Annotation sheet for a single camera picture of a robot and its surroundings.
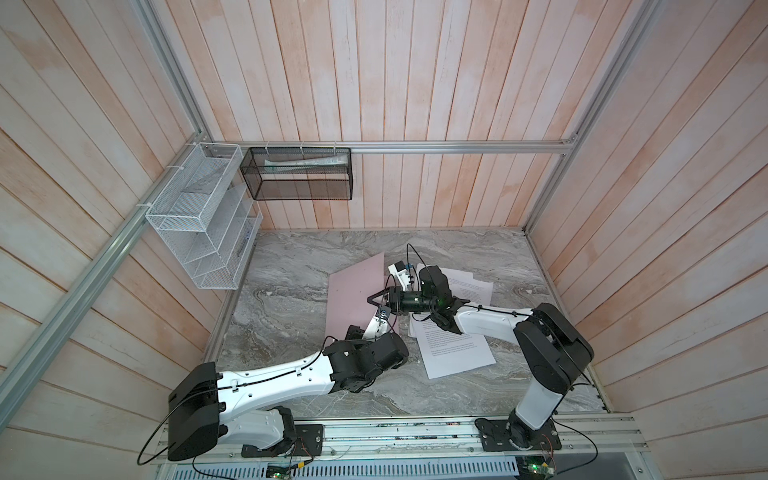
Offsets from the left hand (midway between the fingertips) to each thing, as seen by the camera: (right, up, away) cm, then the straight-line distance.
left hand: (373, 341), depth 78 cm
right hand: (-1, +9, +4) cm, 10 cm away
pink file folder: (-9, +11, +20) cm, 25 cm away
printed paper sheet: (+22, -7, +10) cm, 25 cm away
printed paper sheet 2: (+31, +14, +29) cm, 44 cm away
